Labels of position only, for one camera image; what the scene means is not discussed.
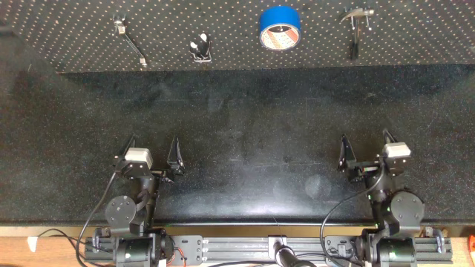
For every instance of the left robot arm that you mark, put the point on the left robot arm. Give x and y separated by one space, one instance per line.
130 215

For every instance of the black pegboard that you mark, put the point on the black pegboard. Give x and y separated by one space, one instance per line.
92 37

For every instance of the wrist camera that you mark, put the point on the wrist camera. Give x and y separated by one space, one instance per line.
139 156
397 150

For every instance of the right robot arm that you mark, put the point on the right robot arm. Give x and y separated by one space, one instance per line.
404 215

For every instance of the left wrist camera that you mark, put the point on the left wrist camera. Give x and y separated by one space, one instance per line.
139 156

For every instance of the black pliers with white tips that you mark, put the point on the black pliers with white tips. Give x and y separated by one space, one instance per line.
202 46

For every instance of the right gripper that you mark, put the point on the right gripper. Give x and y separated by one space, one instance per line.
367 169

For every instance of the mounting rail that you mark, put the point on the mounting rail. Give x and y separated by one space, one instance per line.
237 250

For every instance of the metal hook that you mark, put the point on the metal hook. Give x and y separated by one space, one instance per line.
202 59
118 19
280 27
369 24

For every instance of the wrench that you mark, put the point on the wrench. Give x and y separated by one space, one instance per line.
130 43

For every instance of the roll of blue tape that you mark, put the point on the roll of blue tape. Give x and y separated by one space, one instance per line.
278 18

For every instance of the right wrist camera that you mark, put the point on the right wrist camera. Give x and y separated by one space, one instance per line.
397 150

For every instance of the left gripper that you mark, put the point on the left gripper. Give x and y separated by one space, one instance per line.
159 174

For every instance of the hammer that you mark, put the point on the hammer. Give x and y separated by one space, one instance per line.
355 37

